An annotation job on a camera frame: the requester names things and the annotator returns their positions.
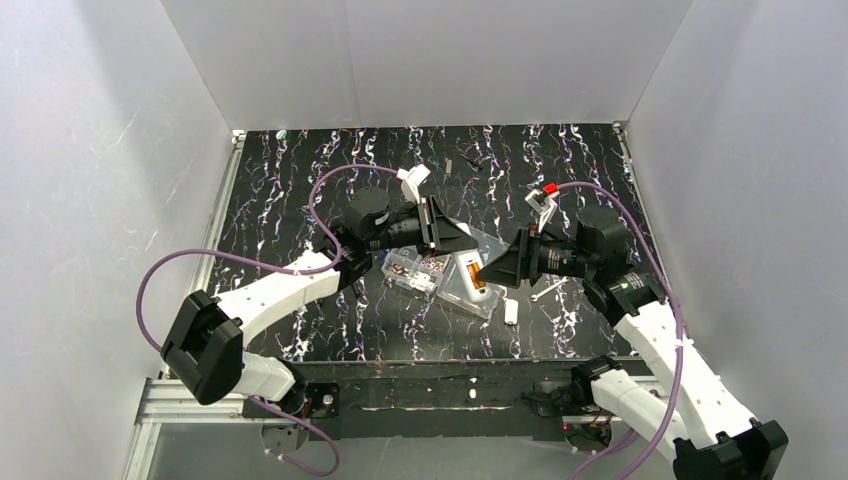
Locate orange battery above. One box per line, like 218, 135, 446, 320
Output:
467, 262, 486, 290

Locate white battery cover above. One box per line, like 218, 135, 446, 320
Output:
504, 298, 518, 326

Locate white remote control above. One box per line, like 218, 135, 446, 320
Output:
452, 249, 496, 310

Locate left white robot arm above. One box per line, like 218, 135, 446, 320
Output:
161, 187, 478, 405

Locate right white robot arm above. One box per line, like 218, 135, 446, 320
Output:
475, 208, 789, 479

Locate small silver wrench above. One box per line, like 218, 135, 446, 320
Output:
530, 278, 569, 303

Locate clear plastic parts box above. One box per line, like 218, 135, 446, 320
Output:
381, 247, 506, 320

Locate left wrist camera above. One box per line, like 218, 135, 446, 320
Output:
395, 164, 430, 204

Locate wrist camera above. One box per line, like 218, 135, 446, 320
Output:
524, 183, 559, 231
395, 164, 430, 204

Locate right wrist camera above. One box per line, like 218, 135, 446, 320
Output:
524, 183, 559, 231

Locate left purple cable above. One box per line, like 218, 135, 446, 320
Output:
135, 163, 402, 478

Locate purple cable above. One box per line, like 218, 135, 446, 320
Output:
556, 182, 685, 480
135, 163, 402, 478

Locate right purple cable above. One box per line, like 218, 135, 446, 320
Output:
556, 182, 685, 480

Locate aluminium frame rail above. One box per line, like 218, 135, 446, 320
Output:
135, 379, 248, 424

